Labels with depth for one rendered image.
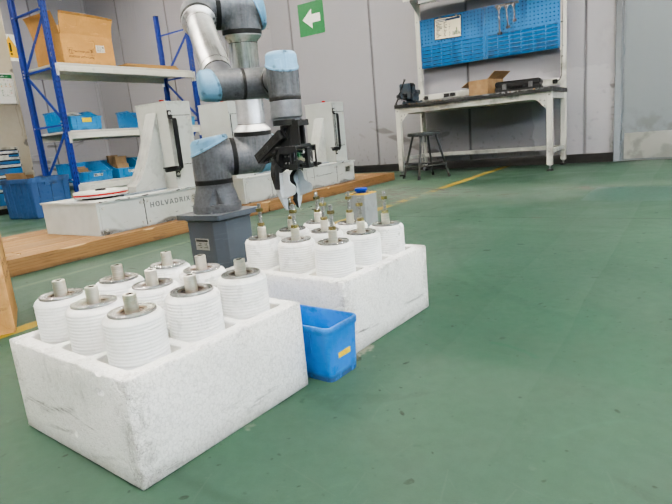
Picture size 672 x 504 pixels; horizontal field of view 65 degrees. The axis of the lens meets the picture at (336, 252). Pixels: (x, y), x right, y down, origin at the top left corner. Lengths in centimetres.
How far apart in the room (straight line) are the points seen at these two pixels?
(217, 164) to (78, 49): 486
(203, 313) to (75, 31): 565
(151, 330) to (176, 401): 12
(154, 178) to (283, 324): 259
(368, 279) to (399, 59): 563
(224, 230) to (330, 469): 94
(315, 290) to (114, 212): 208
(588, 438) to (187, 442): 64
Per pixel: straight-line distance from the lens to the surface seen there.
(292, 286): 127
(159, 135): 359
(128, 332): 88
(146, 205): 329
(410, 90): 579
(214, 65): 138
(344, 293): 118
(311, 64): 743
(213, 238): 163
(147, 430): 89
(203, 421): 95
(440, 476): 85
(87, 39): 652
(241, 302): 101
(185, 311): 94
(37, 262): 288
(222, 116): 392
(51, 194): 562
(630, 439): 98
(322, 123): 493
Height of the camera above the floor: 50
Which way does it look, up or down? 12 degrees down
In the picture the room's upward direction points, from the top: 5 degrees counter-clockwise
